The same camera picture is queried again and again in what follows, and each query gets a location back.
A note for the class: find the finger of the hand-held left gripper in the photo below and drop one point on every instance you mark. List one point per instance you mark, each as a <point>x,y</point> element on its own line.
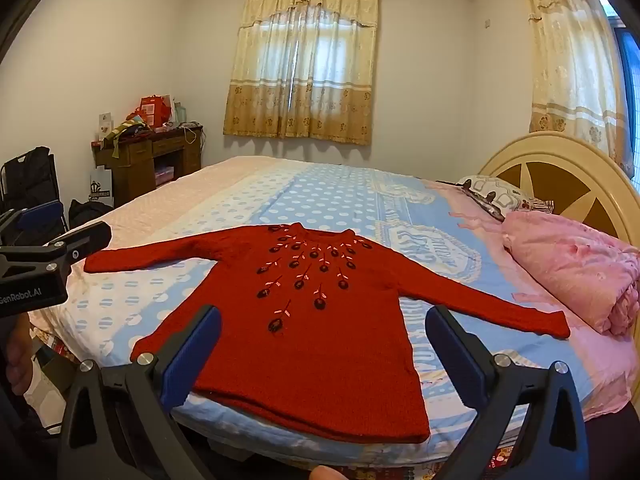
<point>85,241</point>
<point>42,216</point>

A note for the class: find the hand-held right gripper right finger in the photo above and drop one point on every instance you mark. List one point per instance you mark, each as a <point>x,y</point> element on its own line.
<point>459,357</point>

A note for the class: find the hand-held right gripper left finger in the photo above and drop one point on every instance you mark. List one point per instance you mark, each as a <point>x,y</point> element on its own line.
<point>191,360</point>

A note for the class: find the red knitted sweater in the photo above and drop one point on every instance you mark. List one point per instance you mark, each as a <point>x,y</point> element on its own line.
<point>320,340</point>

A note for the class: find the person's left hand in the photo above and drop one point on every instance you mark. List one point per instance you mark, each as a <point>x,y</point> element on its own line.
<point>20,347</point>

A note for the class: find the black bag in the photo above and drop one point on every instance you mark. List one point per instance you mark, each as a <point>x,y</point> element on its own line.
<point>87,212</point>

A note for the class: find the black folding chair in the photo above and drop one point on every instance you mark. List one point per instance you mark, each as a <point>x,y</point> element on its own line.
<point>59,180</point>

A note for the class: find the white paper bag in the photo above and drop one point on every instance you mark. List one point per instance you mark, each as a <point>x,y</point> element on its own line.
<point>101,190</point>

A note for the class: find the brown wooden desk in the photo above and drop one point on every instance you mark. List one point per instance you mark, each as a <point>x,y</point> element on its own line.
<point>135,160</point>

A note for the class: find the pink storage boxes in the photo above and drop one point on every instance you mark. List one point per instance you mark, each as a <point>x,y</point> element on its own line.
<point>165,176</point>

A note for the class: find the white greeting card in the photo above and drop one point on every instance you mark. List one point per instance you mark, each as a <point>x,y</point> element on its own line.
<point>106,125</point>

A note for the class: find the colourful striped cloth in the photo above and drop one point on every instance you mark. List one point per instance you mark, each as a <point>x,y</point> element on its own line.
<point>120,132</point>

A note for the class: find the pink pillow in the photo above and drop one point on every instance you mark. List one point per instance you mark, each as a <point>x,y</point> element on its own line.
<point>575,270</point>

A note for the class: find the red gift bag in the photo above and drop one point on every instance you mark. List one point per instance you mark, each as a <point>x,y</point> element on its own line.
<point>155,110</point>

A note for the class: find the clear glass bottle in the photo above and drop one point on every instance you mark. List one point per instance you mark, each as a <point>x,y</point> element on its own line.
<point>180,114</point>

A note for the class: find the patterned white and brown pillow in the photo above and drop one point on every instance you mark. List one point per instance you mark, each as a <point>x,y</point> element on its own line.
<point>492,192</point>

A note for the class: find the pink and blue dotted bed sheet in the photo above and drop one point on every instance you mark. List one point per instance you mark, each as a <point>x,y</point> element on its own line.
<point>320,195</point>

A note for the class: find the cream and brown bed headboard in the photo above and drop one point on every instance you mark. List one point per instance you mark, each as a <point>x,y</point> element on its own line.
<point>590,160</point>

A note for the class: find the beige curtain with valance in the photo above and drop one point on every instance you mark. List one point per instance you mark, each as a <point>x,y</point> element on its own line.
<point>300,70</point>

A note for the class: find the beige floral curtain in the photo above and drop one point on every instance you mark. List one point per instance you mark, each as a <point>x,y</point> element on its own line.
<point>570,60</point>

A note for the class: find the window with blue frame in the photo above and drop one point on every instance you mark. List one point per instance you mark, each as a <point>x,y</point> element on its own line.
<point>627,85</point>

